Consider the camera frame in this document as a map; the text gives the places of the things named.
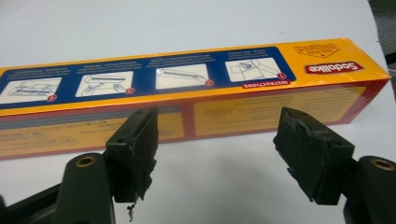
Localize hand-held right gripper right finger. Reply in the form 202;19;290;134
273;106;356;206

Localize long yellow and red box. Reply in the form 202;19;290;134
0;37;392;161

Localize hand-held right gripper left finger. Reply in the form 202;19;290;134
103;105;160;203

